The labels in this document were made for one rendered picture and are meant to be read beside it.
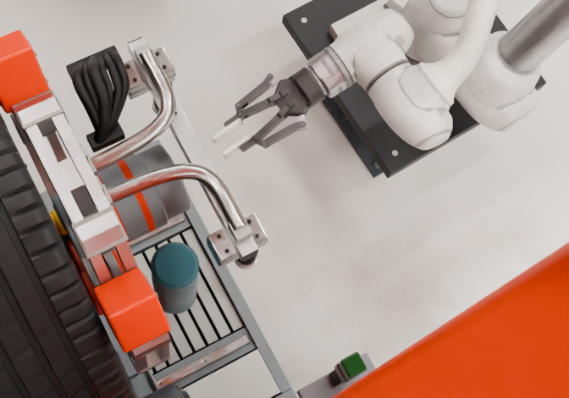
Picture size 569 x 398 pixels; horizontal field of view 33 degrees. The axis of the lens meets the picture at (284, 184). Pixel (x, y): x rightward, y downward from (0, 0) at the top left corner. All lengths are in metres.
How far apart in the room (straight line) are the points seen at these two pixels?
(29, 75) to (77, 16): 1.33
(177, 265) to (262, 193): 0.86
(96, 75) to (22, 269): 0.37
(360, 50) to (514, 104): 0.51
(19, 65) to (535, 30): 1.10
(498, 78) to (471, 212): 0.62
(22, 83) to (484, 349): 1.21
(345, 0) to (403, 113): 0.76
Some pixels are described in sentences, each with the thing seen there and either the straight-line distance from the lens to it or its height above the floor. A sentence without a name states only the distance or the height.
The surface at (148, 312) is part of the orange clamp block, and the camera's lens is 1.37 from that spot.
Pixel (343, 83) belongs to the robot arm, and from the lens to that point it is 1.86.
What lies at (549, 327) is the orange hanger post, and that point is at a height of 2.20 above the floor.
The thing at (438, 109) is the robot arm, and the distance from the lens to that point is 1.81.
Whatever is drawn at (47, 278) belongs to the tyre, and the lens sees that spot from 1.35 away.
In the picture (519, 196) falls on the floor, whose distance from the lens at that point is 2.75.
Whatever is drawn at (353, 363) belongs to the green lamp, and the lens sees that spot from 1.84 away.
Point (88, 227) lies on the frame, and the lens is 1.39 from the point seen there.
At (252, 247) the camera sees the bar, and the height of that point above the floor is 0.98.
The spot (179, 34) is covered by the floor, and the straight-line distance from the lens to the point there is 2.76.
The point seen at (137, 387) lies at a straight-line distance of 2.32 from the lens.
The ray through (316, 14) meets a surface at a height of 0.30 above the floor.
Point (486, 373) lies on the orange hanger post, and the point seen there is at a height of 2.13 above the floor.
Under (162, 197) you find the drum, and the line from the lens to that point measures 1.63.
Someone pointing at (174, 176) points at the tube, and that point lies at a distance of 1.53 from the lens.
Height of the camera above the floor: 2.45
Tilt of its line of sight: 71 degrees down
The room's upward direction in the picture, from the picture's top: 19 degrees clockwise
